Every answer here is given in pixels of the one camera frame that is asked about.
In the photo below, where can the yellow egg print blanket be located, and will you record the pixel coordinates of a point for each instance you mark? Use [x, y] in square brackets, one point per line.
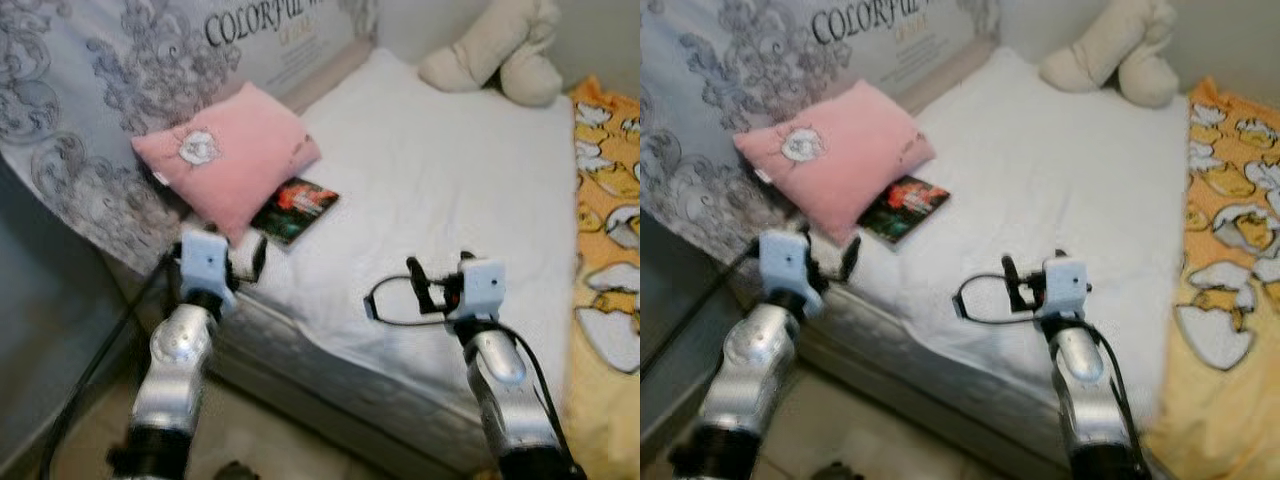
[605, 400]
[1230, 400]

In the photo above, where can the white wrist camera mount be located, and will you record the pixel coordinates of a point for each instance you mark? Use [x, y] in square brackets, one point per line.
[1065, 285]
[785, 265]
[205, 265]
[482, 288]

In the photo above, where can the white quilted mattress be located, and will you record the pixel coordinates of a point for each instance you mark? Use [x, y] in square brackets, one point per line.
[430, 190]
[1050, 180]

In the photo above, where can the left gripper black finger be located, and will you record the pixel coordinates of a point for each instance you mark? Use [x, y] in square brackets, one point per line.
[259, 258]
[851, 257]

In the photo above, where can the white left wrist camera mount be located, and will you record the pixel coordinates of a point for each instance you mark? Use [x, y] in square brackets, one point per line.
[785, 265]
[205, 265]

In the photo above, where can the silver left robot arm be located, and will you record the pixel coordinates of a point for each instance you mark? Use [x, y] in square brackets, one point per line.
[750, 370]
[175, 360]

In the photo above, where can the dark left robot foot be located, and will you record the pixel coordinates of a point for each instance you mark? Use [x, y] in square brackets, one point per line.
[838, 472]
[237, 472]

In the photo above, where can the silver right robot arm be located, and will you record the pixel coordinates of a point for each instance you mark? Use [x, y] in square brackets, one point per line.
[505, 390]
[1085, 390]

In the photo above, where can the dark glossy book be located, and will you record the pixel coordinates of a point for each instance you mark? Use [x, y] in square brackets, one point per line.
[908, 205]
[298, 208]

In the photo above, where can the pink pillow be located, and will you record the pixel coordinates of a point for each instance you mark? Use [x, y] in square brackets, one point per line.
[850, 165]
[240, 160]

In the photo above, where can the patterned white headboard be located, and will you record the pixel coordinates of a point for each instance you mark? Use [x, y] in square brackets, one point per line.
[100, 90]
[720, 70]

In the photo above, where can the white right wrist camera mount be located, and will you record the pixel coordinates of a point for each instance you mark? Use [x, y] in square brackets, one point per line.
[482, 288]
[1065, 285]

